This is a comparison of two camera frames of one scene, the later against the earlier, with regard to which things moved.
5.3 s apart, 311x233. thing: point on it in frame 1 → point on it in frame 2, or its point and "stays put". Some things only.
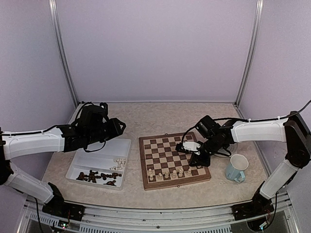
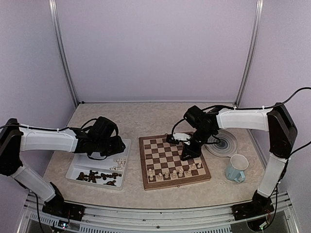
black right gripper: (200, 161) → (195, 153)
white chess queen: (180, 174) stays put
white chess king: (174, 175) stays put
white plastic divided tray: (107, 167) stays put
